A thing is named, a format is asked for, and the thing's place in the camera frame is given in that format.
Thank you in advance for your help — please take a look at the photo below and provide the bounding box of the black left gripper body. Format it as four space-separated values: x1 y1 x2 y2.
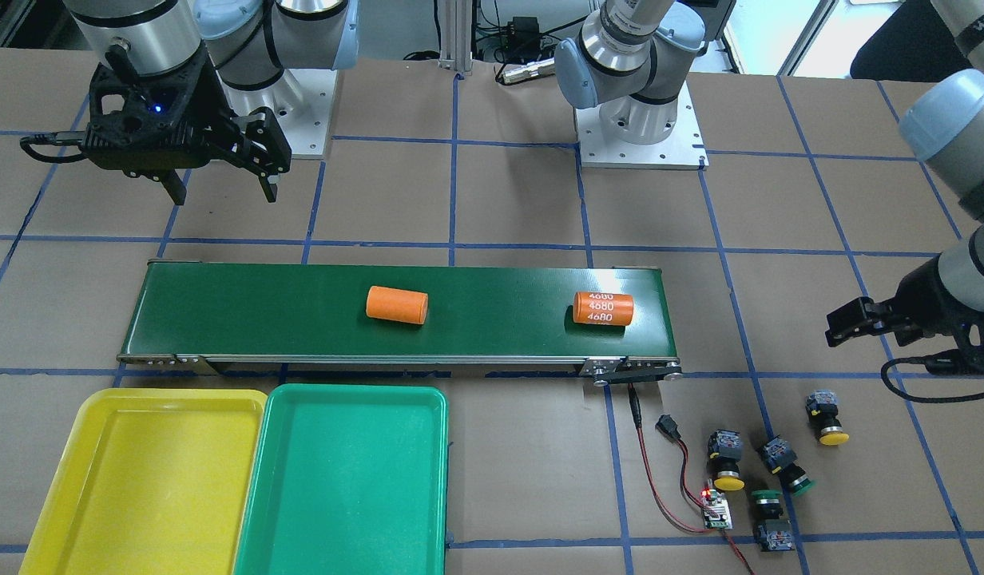
891 259 984 375

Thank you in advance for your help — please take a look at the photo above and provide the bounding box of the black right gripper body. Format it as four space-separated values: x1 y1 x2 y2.
81 56 246 174

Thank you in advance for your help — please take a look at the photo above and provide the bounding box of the plain orange cylinder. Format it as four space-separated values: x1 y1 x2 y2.
365 285 429 325

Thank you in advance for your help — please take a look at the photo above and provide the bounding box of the orange cylinder with 4680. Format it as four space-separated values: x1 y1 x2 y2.
572 291 635 327

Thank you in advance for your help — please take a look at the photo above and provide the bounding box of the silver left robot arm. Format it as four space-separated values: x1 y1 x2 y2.
269 40 984 376

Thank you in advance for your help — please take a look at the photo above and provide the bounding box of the yellow push button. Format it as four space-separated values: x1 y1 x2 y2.
707 429 745 491
805 390 850 446

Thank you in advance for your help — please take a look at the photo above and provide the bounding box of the green push button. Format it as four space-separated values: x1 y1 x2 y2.
756 436 815 496
750 489 796 553

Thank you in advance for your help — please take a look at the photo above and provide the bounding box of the green conveyor belt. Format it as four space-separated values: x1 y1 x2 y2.
118 260 682 385

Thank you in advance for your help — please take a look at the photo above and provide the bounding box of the small controller circuit board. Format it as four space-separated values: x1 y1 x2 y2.
700 488 733 530

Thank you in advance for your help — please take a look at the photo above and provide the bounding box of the yellow plastic tray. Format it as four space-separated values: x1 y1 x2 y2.
21 388 266 574

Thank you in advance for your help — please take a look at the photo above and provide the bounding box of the green plastic tray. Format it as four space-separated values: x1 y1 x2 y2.
233 383 448 574

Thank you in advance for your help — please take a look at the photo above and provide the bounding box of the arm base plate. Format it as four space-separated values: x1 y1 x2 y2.
223 69 341 160
573 84 710 170

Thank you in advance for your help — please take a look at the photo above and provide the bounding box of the black cable connector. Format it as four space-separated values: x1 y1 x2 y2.
655 414 682 443

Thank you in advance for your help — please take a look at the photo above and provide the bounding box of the red black power cable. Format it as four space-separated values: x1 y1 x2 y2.
626 383 755 575

